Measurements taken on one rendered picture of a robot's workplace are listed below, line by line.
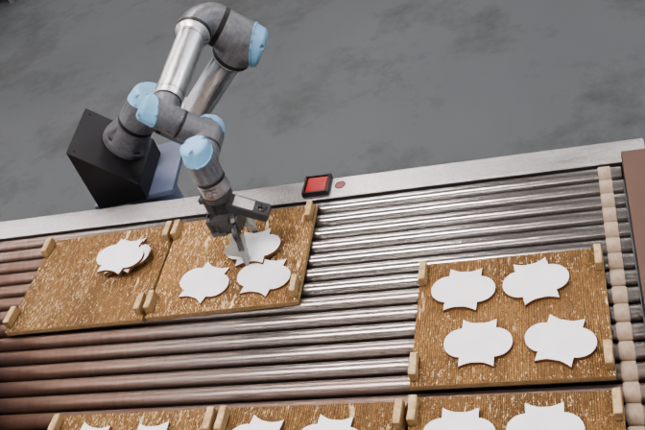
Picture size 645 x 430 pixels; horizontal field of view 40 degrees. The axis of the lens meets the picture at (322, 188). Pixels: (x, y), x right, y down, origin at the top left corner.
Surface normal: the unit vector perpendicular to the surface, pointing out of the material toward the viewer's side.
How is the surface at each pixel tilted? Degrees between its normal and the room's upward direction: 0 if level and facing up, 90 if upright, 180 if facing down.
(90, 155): 47
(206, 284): 0
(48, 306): 0
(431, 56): 0
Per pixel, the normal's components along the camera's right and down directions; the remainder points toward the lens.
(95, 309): -0.29, -0.74
